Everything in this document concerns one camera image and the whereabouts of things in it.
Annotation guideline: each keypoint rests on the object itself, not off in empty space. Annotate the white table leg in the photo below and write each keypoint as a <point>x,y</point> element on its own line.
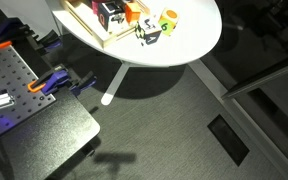
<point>115,83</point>

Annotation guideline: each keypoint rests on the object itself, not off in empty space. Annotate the block with black square image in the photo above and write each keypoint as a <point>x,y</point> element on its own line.
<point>104,16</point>

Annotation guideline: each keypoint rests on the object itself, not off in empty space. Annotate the black cart caster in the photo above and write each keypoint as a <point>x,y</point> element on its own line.
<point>88,151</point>

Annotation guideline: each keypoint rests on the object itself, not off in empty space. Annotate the blue orange bar clamp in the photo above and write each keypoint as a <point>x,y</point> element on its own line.
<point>7,33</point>
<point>52,81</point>

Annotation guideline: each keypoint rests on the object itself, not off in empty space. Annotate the black cart top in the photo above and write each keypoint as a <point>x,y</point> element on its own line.
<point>50,140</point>

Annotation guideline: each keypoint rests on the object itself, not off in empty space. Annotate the black floor hatch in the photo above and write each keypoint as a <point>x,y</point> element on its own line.
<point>227,140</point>

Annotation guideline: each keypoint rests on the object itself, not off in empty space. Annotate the light wooden tray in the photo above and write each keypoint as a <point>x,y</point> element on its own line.
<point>84,16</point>

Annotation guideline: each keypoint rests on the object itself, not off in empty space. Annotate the grey metal door rail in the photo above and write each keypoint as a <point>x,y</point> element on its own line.
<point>264,78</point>

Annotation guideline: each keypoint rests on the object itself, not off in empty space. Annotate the perforated metal breadboard plate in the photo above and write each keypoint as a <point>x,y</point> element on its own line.
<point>10,73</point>

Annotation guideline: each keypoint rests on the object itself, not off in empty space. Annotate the orange block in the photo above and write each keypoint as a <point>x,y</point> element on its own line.
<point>132,13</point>

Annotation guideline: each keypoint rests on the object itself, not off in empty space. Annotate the yellow green number six block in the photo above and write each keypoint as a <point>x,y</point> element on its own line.
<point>167,25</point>

